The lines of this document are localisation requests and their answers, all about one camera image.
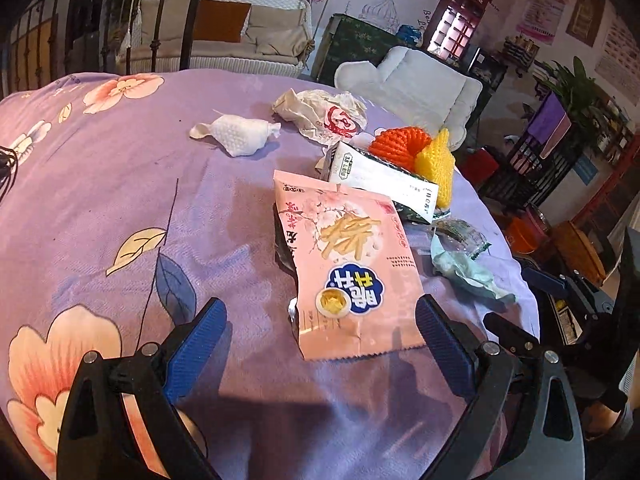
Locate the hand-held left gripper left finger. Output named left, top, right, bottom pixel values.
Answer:
left=56, top=298, right=228, bottom=480

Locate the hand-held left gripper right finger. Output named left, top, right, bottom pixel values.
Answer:
left=415, top=295, right=586, bottom=480

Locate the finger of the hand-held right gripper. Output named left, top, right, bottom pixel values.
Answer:
left=483, top=312, right=547, bottom=362
left=521, top=265, right=583, bottom=307

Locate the pink snack bag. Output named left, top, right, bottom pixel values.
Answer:
left=272, top=170, right=427, bottom=362

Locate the yellow foam fruit net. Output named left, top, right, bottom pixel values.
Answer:
left=413, top=129, right=456, bottom=209

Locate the white milk carton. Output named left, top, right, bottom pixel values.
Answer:
left=320, top=141, right=440, bottom=224

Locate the white paper wrapper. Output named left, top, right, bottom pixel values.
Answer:
left=272, top=88, right=369, bottom=143

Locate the orange bucket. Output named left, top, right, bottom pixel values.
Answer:
left=505, top=215, right=549, bottom=256

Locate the black metal rack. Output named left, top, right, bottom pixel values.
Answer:
left=480, top=110, right=586, bottom=211

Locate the red bag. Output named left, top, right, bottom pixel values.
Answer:
left=460, top=149, right=501, bottom=187

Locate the purple towel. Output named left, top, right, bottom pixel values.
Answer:
left=527, top=92, right=573, bottom=146

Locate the purple floral blanket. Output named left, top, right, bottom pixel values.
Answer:
left=0, top=69, right=541, bottom=480

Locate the green potted plant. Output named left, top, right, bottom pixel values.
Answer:
left=537, top=57, right=608, bottom=131

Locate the orange foam fruit net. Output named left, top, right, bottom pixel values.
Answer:
left=368, top=127, right=433, bottom=173

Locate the black box appliance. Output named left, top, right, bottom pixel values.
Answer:
left=465, top=47, right=508, bottom=92

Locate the white padded rocking chair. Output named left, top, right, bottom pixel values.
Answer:
left=334, top=46, right=483, bottom=151

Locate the red phone booth cabinet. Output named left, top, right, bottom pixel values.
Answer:
left=425, top=0, right=493, bottom=58

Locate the white wicker swing sofa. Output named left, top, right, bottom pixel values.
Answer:
left=117, top=0, right=316, bottom=78

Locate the green patterned cabinet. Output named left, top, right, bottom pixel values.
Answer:
left=315, top=14, right=426, bottom=88

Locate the beige cushion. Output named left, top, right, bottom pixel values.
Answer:
left=242, top=2, right=307, bottom=57
left=140, top=0, right=196, bottom=46

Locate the orange cushion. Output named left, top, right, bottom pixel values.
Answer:
left=192, top=0, right=252, bottom=43

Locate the black iron railing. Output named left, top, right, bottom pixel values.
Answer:
left=0, top=0, right=201, bottom=97

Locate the brown wall poster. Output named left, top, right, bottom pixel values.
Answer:
left=565, top=0, right=607, bottom=49

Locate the pink wall poster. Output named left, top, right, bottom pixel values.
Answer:
left=517, top=0, right=567, bottom=44

